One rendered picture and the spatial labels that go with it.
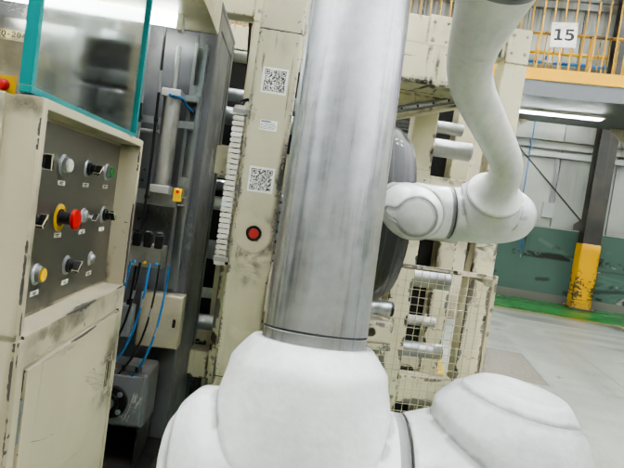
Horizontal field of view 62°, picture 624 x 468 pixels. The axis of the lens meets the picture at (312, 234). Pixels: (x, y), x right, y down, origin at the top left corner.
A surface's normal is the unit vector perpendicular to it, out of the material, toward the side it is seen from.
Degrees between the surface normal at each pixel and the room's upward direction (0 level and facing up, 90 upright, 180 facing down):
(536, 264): 90
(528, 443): 58
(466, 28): 138
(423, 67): 90
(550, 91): 90
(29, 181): 90
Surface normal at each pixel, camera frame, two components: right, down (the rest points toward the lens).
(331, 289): 0.18, -0.07
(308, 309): -0.21, -0.12
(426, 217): 0.12, 0.16
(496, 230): 0.02, 0.76
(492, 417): -0.32, -0.66
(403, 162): 0.38, -0.41
